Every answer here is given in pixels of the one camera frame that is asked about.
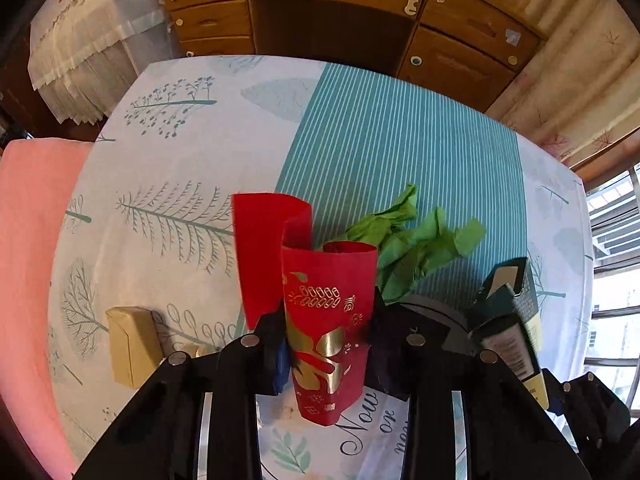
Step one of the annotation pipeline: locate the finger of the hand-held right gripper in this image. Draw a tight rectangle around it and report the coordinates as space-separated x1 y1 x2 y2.
542 367 632 461

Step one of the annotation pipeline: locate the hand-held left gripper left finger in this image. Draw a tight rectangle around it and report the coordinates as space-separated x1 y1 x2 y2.
72 312 292 480

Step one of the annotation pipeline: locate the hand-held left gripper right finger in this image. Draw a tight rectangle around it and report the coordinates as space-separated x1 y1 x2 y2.
365 291 594 480

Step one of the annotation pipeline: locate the red envelope with gold print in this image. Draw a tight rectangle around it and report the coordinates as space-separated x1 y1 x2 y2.
231 192 379 427

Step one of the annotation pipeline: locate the dark green carton box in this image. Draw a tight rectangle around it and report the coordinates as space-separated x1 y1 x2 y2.
470 257 549 407

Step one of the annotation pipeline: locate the green crumpled paper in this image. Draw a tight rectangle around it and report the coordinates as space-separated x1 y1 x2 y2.
332 183 487 304

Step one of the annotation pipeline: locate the small beige box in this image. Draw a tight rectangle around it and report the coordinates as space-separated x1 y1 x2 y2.
105 306 164 389

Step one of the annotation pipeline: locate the pink bed sheet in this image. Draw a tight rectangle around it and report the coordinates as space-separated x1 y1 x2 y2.
0 137 97 480

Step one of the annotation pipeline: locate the white cloth cover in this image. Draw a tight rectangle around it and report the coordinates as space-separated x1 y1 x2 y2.
27 0 174 124

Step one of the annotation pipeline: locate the window frame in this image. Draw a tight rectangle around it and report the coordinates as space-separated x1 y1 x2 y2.
570 160 640 411

